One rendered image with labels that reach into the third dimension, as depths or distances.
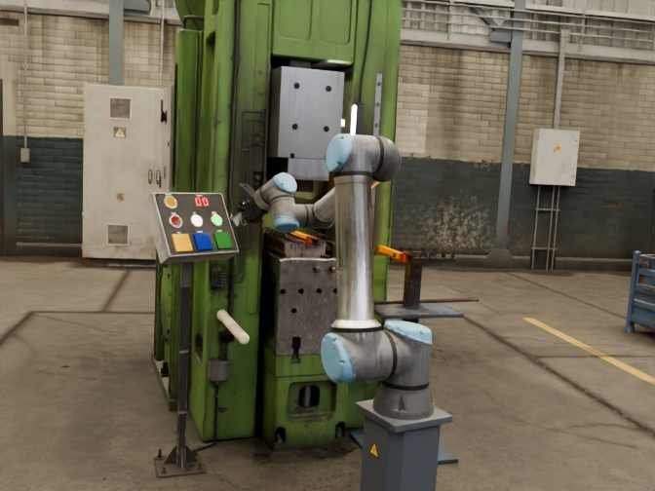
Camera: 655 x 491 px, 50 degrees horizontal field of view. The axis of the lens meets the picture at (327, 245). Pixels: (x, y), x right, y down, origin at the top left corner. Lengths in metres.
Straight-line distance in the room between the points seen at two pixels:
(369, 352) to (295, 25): 1.80
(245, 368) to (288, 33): 1.59
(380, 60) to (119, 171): 5.40
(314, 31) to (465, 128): 6.49
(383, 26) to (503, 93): 6.52
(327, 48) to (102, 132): 5.38
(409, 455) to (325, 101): 1.68
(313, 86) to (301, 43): 0.25
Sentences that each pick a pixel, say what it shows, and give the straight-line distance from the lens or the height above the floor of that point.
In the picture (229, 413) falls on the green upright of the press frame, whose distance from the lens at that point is 3.46.
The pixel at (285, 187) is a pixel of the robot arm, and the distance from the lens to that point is 2.59.
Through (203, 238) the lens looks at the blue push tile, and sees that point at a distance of 2.89.
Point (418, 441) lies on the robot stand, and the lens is 2.20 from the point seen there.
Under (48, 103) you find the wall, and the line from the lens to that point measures 9.25.
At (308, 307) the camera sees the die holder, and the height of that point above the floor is 0.69.
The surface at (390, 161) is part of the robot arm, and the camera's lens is 2.13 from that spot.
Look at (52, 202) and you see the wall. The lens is 9.24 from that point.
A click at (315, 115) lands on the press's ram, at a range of 3.20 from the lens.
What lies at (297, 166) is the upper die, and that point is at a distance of 3.17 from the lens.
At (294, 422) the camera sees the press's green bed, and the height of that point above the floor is 0.14.
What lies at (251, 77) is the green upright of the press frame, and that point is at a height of 1.72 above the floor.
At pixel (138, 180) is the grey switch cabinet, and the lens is 8.43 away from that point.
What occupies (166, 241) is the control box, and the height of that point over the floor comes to 1.02.
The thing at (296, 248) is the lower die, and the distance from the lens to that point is 3.20.
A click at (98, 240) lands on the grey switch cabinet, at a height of 0.31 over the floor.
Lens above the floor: 1.36
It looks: 7 degrees down
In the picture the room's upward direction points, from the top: 3 degrees clockwise
